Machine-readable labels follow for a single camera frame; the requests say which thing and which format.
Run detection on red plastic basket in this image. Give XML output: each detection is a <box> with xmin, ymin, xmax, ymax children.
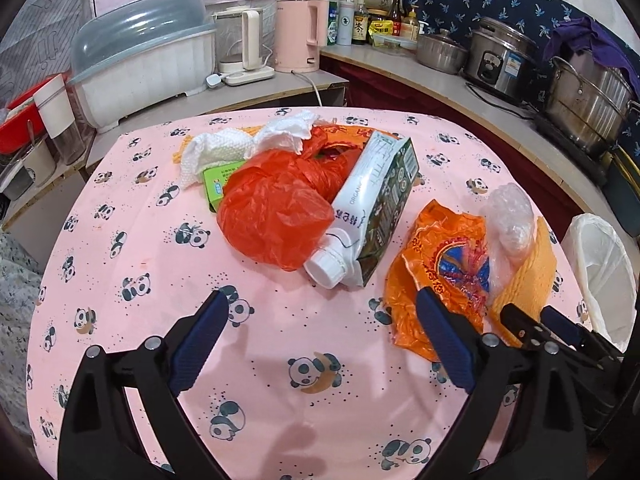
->
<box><xmin>0</xmin><ymin>80</ymin><xmax>56</xmax><ymax>153</ymax></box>

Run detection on purple cloth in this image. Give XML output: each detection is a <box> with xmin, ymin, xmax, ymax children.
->
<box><xmin>542</xmin><ymin>16</ymin><xmax>640</xmax><ymax>91</ymax></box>

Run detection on white tissue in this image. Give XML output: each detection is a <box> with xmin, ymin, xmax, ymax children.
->
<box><xmin>250</xmin><ymin>110</ymin><xmax>321</xmax><ymax>156</ymax></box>

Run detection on steel pot with lid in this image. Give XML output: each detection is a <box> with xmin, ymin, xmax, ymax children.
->
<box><xmin>415</xmin><ymin>29</ymin><xmax>468</xmax><ymax>75</ymax></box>

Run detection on yellow oil bottle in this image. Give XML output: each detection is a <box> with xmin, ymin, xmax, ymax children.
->
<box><xmin>400</xmin><ymin>5</ymin><xmax>421</xmax><ymax>41</ymax></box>

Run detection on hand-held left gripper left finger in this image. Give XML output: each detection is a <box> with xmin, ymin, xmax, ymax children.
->
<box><xmin>57</xmin><ymin>290</ymin><xmax>231</xmax><ymax>480</ymax></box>

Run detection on red plastic bag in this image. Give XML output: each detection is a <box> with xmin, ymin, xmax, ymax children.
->
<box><xmin>216</xmin><ymin>127</ymin><xmax>361</xmax><ymax>272</ymax></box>

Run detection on white green drink carton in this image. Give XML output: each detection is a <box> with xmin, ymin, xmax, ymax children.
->
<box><xmin>303</xmin><ymin>132</ymin><xmax>421</xmax><ymax>289</ymax></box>

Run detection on pink electric kettle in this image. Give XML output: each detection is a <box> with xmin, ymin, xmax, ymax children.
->
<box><xmin>275</xmin><ymin>0</ymin><xmax>330</xmax><ymax>75</ymax></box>

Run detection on green cardboard box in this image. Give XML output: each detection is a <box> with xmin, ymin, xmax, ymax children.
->
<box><xmin>202</xmin><ymin>160</ymin><xmax>246</xmax><ymax>213</ymax></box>

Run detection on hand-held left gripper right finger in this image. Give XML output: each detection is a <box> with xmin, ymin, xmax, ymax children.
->
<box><xmin>415</xmin><ymin>286</ymin><xmax>588</xmax><ymax>480</ymax></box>

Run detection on pink panda tablecloth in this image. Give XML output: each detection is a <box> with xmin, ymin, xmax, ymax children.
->
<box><xmin>25</xmin><ymin>107</ymin><xmax>596</xmax><ymax>480</ymax></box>

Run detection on white dish rack clear lid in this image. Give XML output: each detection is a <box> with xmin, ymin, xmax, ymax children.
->
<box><xmin>67</xmin><ymin>0</ymin><xmax>218</xmax><ymax>134</ymax></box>

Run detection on bin with white liner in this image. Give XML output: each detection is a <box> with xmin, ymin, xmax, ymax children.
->
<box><xmin>560</xmin><ymin>213</ymin><xmax>638</xmax><ymax>353</ymax></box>

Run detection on steel rice cooker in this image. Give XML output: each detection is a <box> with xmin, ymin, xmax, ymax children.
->
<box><xmin>462</xmin><ymin>16</ymin><xmax>541</xmax><ymax>106</ymax></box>

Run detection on white embossed paper towel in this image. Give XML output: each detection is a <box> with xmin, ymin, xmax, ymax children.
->
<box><xmin>180</xmin><ymin>127</ymin><xmax>261</xmax><ymax>191</ymax></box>

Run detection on orange bag with blue print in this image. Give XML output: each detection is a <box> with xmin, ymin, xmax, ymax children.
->
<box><xmin>384</xmin><ymin>199</ymin><xmax>493</xmax><ymax>363</ymax></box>

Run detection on large steel stockpot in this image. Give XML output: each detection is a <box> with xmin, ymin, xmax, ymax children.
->
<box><xmin>542</xmin><ymin>55</ymin><xmax>636</xmax><ymax>158</ymax></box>

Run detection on clear plastic bag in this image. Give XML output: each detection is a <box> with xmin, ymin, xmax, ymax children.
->
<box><xmin>482</xmin><ymin>182</ymin><xmax>536</xmax><ymax>296</ymax></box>

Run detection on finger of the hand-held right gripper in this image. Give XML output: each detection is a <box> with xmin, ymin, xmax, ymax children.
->
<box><xmin>541</xmin><ymin>304</ymin><xmax>584</xmax><ymax>349</ymax></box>
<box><xmin>500</xmin><ymin>302</ymin><xmax>539</xmax><ymax>349</ymax></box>

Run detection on dark soy sauce bottle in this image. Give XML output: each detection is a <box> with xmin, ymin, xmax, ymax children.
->
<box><xmin>351</xmin><ymin>0</ymin><xmax>371</xmax><ymax>46</ymax></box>

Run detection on white clear cup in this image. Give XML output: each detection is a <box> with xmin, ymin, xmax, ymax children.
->
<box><xmin>37</xmin><ymin>74</ymin><xmax>86</xmax><ymax>163</ymax></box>

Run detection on glass electric kettle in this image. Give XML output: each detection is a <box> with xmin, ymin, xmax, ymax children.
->
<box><xmin>212</xmin><ymin>6</ymin><xmax>276</xmax><ymax>86</ymax></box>

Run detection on black induction cooker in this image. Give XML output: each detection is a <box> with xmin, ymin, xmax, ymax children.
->
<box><xmin>530</xmin><ymin>110</ymin><xmax>611</xmax><ymax>176</ymax></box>

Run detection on black power cable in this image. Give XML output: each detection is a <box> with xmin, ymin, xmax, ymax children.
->
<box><xmin>465</xmin><ymin>82</ymin><xmax>536</xmax><ymax>121</ymax></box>

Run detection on orange bag with red characters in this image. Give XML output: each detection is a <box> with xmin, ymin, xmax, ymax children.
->
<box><xmin>310</xmin><ymin>122</ymin><xmax>386</xmax><ymax>153</ymax></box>

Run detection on clear container yellow packets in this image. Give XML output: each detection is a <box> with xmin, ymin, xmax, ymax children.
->
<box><xmin>367</xmin><ymin>17</ymin><xmax>402</xmax><ymax>47</ymax></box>

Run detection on white power cable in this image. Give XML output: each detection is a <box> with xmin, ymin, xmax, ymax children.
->
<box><xmin>292</xmin><ymin>71</ymin><xmax>323</xmax><ymax>108</ymax></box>

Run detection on white bottle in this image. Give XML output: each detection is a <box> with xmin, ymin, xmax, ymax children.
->
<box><xmin>336</xmin><ymin>2</ymin><xmax>356</xmax><ymax>46</ymax></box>

